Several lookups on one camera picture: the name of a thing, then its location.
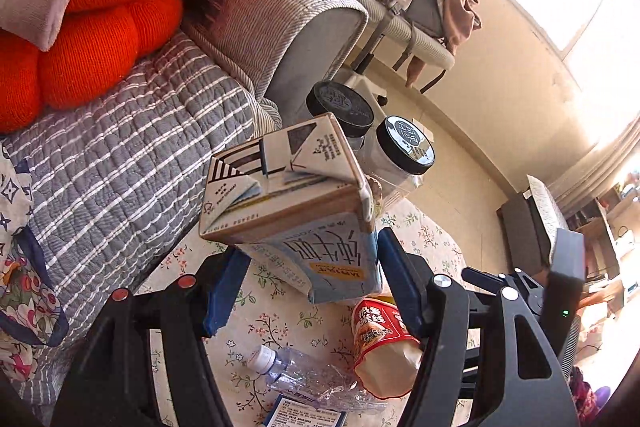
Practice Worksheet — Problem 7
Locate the red paper snack cup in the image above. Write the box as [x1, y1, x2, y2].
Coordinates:
[352, 298, 423, 400]

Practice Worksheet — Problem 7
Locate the clear plastic water bottle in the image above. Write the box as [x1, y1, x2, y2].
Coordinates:
[246, 345, 386, 414]

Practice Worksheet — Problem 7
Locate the blue white milk carton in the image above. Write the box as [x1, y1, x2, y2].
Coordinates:
[198, 113, 383, 303]

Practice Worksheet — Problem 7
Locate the dark grey ottoman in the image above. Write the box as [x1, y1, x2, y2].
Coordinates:
[497, 175, 568, 277]

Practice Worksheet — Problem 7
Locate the floral blue-trim cloth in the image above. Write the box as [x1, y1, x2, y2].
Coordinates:
[0, 150, 68, 383]

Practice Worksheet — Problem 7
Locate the floral tablecloth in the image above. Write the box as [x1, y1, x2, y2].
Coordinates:
[134, 197, 474, 427]

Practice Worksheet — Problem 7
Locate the blue white paper box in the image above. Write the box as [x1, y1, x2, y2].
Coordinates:
[262, 395, 346, 427]

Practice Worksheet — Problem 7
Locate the grey striped sofa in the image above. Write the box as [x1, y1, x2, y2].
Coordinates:
[0, 0, 370, 423]

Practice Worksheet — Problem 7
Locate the nut-filled plastic jar black lid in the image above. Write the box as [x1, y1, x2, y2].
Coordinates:
[356, 115, 435, 210]

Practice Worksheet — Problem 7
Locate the dark-content plastic jar black lid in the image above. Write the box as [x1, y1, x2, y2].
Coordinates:
[306, 80, 374, 151]

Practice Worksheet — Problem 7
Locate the grey office chair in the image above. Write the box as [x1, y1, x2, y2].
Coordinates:
[352, 0, 454, 92]

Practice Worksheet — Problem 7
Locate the red knot cushion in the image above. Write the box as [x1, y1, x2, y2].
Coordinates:
[0, 0, 257, 136]

